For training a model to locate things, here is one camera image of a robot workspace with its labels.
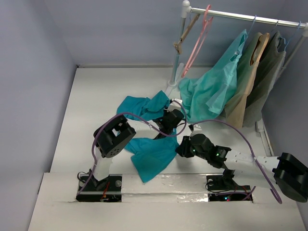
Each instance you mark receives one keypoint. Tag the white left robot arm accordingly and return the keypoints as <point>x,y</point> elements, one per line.
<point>113,136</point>

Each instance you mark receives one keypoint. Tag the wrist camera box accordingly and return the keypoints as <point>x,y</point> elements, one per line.
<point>175,104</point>
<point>195,129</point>

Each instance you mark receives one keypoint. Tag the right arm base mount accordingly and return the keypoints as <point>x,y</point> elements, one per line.
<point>223,188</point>

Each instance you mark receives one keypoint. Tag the olive tan hanging shirt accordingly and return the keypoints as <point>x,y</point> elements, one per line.
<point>246,73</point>

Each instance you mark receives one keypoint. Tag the grey hanging shirt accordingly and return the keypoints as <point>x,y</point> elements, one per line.
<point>270,65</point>

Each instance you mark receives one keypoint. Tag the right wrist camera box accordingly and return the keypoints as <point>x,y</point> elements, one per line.
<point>195,129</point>

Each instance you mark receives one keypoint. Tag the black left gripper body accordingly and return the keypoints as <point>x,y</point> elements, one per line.
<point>165,112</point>

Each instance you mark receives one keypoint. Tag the white metal clothes rack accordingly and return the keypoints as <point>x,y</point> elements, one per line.
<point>189,15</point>

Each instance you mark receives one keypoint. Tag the blue wire hanger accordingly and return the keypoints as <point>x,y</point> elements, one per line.
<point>285,38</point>
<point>252,24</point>

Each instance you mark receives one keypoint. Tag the mint green hanging shirt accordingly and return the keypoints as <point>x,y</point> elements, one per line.
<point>205,97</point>

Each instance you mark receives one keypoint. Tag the pink plastic hanger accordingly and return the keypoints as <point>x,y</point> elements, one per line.
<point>206,25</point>

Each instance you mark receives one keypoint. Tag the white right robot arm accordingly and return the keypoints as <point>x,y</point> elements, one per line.
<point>285,171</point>

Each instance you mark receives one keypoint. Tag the teal blue t-shirt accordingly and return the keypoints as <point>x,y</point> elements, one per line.
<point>150,157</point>

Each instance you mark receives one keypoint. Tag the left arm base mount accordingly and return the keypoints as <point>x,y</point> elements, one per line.
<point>107,190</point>

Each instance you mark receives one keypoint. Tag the beige wooden clip hanger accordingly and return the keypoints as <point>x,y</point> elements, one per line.
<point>177,45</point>

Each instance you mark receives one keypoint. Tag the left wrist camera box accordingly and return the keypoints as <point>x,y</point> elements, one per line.
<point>175,104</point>

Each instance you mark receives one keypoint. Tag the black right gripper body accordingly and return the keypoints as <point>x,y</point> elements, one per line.
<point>184,147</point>

